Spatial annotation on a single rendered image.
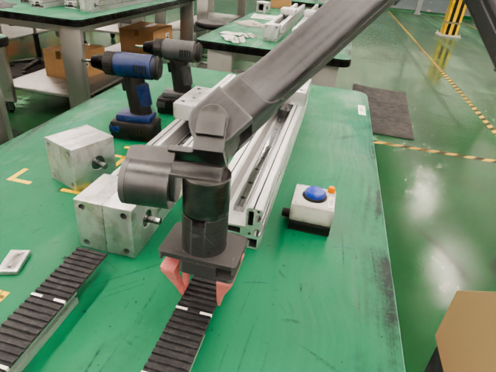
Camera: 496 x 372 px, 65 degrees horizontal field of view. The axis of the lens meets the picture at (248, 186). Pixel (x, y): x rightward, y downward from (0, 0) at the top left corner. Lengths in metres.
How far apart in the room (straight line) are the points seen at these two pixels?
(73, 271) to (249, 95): 0.36
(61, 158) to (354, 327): 0.63
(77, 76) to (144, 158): 2.68
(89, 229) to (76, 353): 0.21
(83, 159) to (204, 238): 0.44
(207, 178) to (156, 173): 0.06
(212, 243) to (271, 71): 0.22
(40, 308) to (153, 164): 0.25
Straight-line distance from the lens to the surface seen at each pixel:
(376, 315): 0.64
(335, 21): 0.54
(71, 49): 3.10
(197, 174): 0.44
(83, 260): 0.64
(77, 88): 3.17
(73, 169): 0.85
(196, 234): 0.47
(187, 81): 1.24
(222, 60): 2.52
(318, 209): 0.73
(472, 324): 0.55
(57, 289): 0.61
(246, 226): 0.68
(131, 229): 0.65
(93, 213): 0.67
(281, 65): 0.50
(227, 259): 0.49
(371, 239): 0.79
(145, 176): 0.45
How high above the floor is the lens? 1.23
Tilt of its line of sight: 30 degrees down
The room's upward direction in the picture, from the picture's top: 6 degrees clockwise
